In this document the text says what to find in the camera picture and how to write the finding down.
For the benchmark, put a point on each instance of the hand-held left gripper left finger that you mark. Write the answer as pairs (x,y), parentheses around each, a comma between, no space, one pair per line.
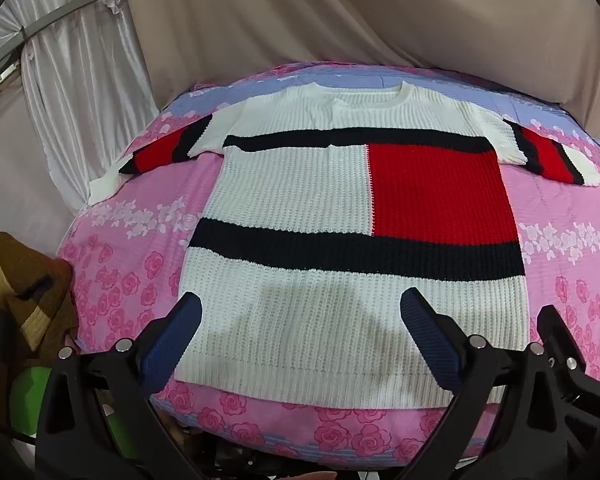
(172,347)

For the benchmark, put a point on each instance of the white satin curtain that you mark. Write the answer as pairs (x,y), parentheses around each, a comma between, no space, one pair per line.
(75,45)

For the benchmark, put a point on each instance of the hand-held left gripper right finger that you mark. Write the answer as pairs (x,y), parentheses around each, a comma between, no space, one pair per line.
(430,347)

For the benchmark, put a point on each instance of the brown plaid cloth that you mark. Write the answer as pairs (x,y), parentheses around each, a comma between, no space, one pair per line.
(20,290)

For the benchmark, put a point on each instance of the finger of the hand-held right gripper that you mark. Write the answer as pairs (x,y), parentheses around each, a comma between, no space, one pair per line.
(555,327)

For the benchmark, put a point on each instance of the beige backdrop cloth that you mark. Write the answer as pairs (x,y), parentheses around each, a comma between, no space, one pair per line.
(360,15)

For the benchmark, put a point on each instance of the white red black knit sweater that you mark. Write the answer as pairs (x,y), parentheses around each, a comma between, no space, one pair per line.
(330,240)

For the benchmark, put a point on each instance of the green round object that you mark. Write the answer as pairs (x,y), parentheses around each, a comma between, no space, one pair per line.
(30,400)

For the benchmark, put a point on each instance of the pink floral bedsheet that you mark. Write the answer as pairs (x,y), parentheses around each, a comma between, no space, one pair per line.
(130,270)

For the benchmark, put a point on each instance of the curved metal pole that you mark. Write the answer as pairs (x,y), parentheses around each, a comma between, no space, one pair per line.
(40,25)

